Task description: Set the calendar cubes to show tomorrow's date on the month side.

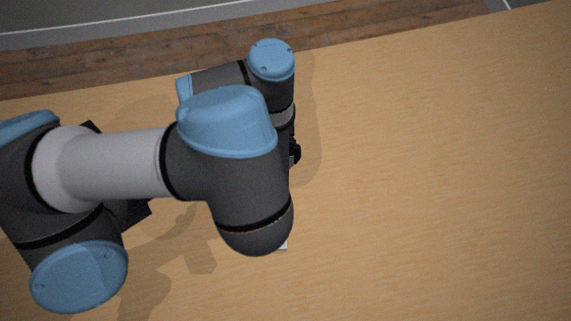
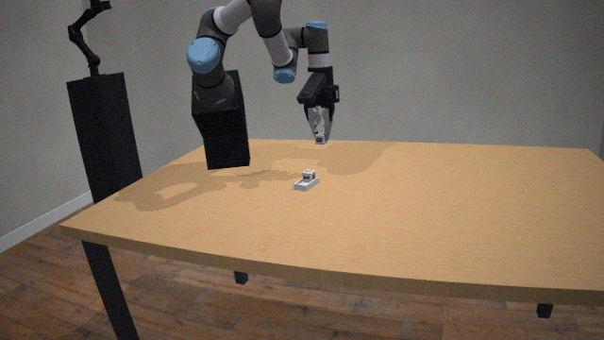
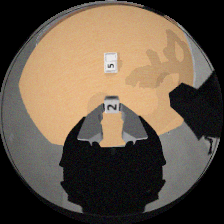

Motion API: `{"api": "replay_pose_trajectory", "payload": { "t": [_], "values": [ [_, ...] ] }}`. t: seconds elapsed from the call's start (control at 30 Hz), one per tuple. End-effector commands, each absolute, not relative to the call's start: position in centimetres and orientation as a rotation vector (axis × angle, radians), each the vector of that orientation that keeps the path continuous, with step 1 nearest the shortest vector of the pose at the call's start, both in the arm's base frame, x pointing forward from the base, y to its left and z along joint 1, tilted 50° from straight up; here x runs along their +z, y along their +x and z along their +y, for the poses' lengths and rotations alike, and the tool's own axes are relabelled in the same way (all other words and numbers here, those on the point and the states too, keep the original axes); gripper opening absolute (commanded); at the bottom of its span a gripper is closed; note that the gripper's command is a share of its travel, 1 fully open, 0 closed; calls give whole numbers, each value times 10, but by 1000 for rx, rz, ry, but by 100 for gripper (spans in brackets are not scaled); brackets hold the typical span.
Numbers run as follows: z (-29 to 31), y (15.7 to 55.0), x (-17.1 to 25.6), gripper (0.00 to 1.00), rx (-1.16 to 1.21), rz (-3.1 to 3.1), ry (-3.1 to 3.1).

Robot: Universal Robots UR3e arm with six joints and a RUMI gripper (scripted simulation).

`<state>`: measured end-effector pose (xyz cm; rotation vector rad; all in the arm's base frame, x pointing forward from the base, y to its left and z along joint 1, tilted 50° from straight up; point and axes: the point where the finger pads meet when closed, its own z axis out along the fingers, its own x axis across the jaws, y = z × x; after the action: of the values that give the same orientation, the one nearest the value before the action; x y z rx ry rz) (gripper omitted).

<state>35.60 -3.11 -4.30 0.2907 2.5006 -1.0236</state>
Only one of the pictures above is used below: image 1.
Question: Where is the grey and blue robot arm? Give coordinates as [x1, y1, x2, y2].
[0, 38, 295, 314]

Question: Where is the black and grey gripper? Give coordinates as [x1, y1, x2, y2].
[275, 105, 302, 169]

